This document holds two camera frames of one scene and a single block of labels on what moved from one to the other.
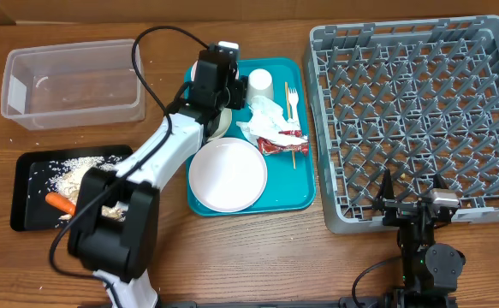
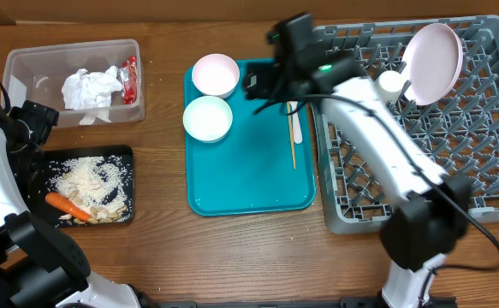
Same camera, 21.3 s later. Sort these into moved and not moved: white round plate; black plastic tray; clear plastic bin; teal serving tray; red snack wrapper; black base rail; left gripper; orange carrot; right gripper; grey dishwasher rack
Moved: red snack wrapper; white round plate; right gripper; left gripper
Not moved: black plastic tray; orange carrot; clear plastic bin; teal serving tray; black base rail; grey dishwasher rack
